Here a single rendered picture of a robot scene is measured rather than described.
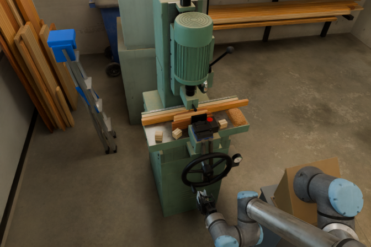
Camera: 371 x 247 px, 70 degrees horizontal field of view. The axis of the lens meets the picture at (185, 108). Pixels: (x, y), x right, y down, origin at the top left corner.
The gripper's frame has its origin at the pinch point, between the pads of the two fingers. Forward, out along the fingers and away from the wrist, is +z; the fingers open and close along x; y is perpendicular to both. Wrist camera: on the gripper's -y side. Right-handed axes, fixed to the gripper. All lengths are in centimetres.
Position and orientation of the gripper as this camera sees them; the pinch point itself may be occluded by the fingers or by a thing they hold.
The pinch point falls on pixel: (200, 194)
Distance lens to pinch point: 150.9
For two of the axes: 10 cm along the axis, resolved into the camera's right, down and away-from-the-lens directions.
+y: -0.7, -9.1, -4.1
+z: -2.8, -3.8, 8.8
